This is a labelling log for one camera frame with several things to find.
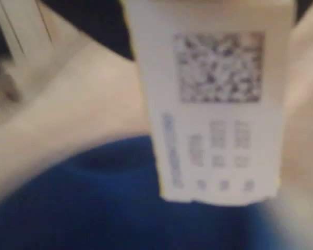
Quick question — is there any yellow box with red stripes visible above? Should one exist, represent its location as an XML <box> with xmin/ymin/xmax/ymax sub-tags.
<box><xmin>121</xmin><ymin>0</ymin><xmax>297</xmax><ymax>207</ymax></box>

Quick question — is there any blue round container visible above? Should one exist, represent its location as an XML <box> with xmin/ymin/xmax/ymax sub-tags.
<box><xmin>0</xmin><ymin>135</ymin><xmax>313</xmax><ymax>250</ymax></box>

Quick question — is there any wrinkled beige cloth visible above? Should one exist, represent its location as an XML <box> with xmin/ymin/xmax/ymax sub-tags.
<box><xmin>0</xmin><ymin>0</ymin><xmax>313</xmax><ymax>217</ymax></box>

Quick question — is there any white furniture panel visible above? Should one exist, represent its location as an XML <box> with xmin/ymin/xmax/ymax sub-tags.
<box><xmin>0</xmin><ymin>0</ymin><xmax>54</xmax><ymax>69</ymax></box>

